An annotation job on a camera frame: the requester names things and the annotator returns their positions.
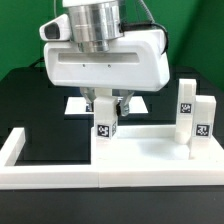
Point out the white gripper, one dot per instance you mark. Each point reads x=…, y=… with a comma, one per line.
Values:
x=135, y=61

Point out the white U-shaped boundary frame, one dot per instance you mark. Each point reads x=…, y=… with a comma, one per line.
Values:
x=13, y=176

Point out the white desk tabletop tray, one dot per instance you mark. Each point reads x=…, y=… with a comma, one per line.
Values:
x=148, y=148

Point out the fiducial marker base plate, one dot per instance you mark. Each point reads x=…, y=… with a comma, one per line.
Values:
x=78, y=106

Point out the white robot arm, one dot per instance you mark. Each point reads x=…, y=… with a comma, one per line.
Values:
x=91, y=46

